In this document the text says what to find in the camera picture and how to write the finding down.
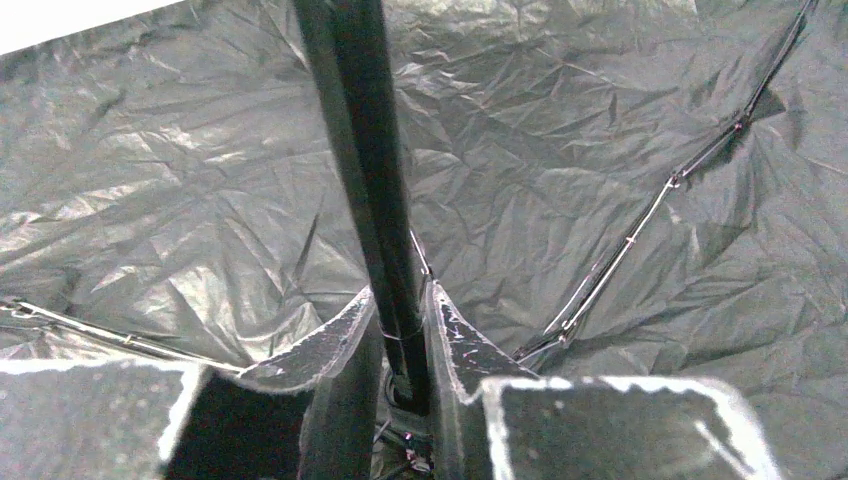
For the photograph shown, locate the lilac umbrella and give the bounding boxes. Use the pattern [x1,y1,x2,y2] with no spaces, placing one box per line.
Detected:
[1,1,847,479]

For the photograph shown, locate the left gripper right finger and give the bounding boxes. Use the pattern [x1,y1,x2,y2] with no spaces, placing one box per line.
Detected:
[423,281,782,479]

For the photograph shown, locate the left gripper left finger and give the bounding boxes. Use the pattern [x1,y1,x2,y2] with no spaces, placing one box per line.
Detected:
[1,288,382,479]

